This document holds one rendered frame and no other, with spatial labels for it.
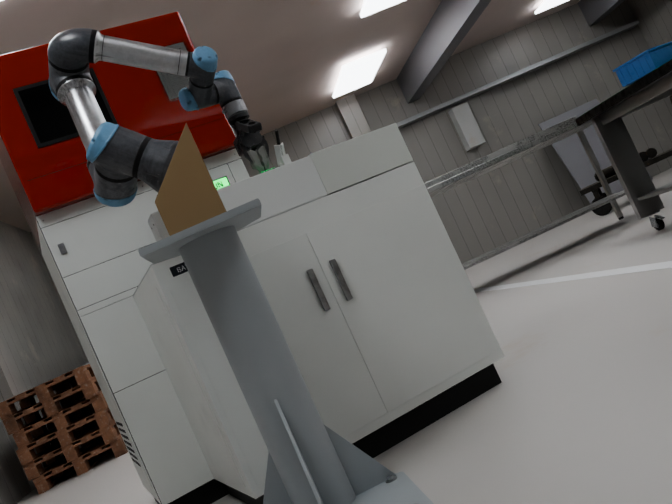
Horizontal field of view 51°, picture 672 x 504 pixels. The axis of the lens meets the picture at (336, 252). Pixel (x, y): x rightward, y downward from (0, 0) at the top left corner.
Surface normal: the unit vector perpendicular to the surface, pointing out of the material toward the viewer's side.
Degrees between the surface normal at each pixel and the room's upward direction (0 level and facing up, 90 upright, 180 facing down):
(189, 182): 90
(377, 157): 90
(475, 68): 90
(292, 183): 90
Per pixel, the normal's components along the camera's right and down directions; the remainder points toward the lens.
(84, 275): 0.35, -0.20
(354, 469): 0.11, -0.10
